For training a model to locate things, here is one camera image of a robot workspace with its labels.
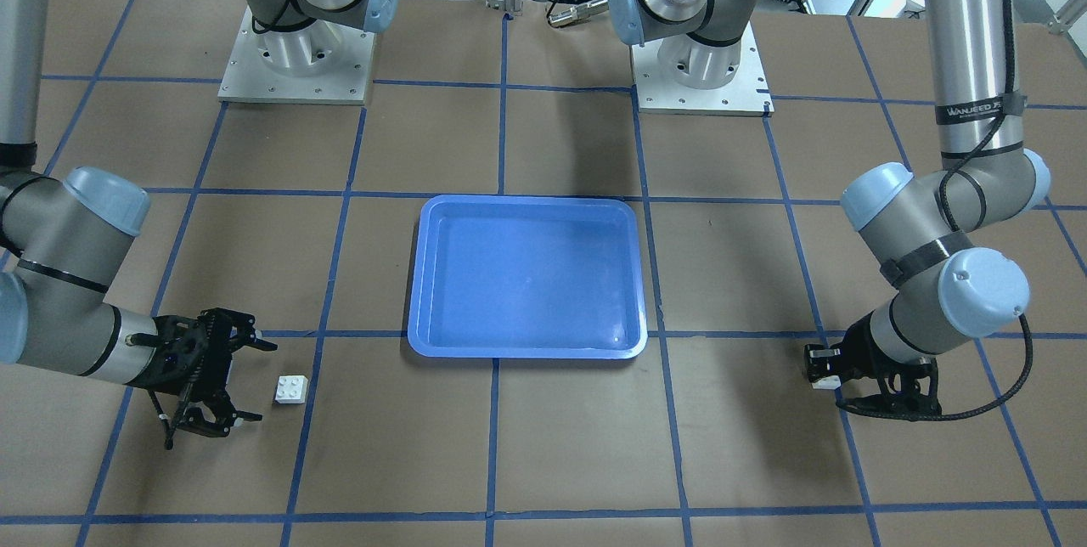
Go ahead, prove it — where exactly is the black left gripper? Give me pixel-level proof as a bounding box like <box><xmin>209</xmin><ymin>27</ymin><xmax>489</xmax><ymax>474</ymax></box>
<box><xmin>805</xmin><ymin>312</ymin><xmax>941</xmax><ymax>420</ymax></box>

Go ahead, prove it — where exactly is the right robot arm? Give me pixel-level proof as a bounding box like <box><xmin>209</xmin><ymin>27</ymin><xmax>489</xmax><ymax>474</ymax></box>
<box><xmin>3</xmin><ymin>0</ymin><xmax>399</xmax><ymax>448</ymax></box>

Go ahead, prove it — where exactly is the white block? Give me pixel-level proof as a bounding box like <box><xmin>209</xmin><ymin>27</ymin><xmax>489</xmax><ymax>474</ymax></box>
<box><xmin>811</xmin><ymin>375</ymin><xmax>842</xmax><ymax>391</ymax></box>
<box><xmin>274</xmin><ymin>375</ymin><xmax>310</xmax><ymax>405</ymax></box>

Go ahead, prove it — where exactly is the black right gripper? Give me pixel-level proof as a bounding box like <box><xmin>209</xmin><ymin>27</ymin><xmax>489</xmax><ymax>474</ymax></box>
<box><xmin>146</xmin><ymin>308</ymin><xmax>279</xmax><ymax>450</ymax></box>

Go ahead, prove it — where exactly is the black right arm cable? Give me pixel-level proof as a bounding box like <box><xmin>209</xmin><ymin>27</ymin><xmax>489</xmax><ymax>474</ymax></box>
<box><xmin>251</xmin><ymin>0</ymin><xmax>298</xmax><ymax>35</ymax></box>

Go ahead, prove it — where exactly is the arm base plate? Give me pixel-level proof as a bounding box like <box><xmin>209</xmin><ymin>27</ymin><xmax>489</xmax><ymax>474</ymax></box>
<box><xmin>217</xmin><ymin>10</ymin><xmax>378</xmax><ymax>105</ymax></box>
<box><xmin>630</xmin><ymin>24</ymin><xmax>775</xmax><ymax>116</ymax></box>

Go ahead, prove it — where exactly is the blue plastic tray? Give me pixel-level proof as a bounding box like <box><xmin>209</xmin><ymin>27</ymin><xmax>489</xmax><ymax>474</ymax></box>
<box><xmin>407</xmin><ymin>195</ymin><xmax>648</xmax><ymax>361</ymax></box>

